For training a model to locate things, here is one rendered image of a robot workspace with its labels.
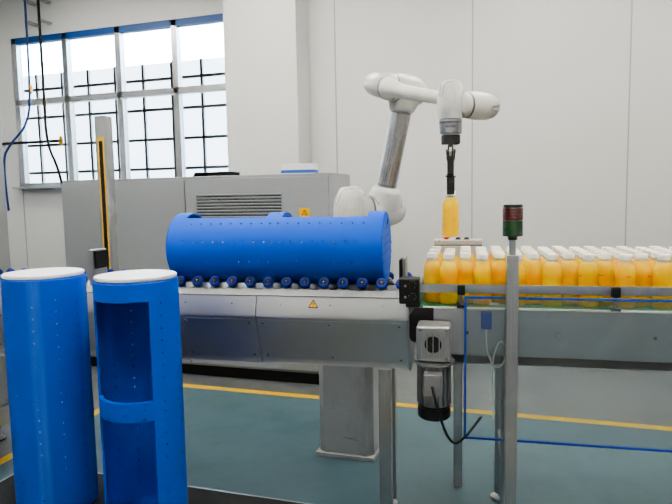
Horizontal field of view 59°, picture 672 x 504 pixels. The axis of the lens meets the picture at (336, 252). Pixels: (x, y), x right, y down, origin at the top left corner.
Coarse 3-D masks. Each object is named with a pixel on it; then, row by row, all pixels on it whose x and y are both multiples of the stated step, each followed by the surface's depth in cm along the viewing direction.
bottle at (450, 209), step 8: (448, 200) 238; (456, 200) 238; (448, 208) 237; (456, 208) 237; (448, 216) 238; (456, 216) 238; (448, 224) 238; (456, 224) 238; (448, 232) 238; (456, 232) 238
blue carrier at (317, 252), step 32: (192, 224) 240; (224, 224) 237; (256, 224) 234; (288, 224) 231; (320, 224) 228; (352, 224) 225; (384, 224) 226; (192, 256) 237; (224, 256) 234; (256, 256) 231; (288, 256) 228; (320, 256) 226; (352, 256) 223; (384, 256) 227
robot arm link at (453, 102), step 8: (448, 80) 233; (456, 80) 232; (440, 88) 235; (448, 88) 231; (456, 88) 231; (440, 96) 234; (448, 96) 231; (456, 96) 231; (464, 96) 233; (472, 96) 236; (440, 104) 234; (448, 104) 232; (456, 104) 231; (464, 104) 233; (472, 104) 235; (440, 112) 234; (448, 112) 232; (456, 112) 232; (464, 112) 234; (472, 112) 237
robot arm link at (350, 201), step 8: (344, 192) 293; (352, 192) 292; (360, 192) 294; (336, 200) 296; (344, 200) 292; (352, 200) 291; (360, 200) 293; (368, 200) 296; (336, 208) 294; (344, 208) 291; (352, 208) 291; (360, 208) 293; (368, 208) 295; (336, 216) 294; (344, 216) 291
